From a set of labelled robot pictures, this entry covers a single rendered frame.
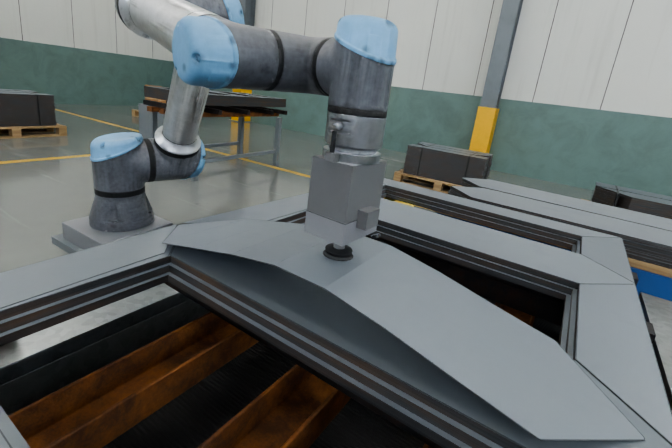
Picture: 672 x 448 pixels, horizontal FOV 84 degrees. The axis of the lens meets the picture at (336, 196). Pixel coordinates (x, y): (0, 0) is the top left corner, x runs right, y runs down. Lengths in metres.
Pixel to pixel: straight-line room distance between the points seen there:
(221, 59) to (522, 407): 0.46
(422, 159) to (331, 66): 4.63
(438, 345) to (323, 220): 0.20
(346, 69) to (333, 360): 0.34
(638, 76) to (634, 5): 1.05
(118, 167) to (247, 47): 0.66
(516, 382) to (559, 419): 0.04
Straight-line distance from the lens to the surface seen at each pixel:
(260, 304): 0.53
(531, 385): 0.48
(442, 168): 5.02
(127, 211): 1.09
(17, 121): 6.60
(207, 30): 0.46
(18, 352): 0.81
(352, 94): 0.45
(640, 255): 1.31
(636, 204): 5.06
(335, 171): 0.46
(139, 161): 1.07
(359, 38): 0.45
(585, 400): 0.51
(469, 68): 7.76
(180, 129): 1.02
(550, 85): 7.57
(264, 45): 0.48
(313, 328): 0.49
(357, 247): 0.57
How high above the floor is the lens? 1.14
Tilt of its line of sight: 16 degrees down
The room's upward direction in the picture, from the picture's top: 7 degrees clockwise
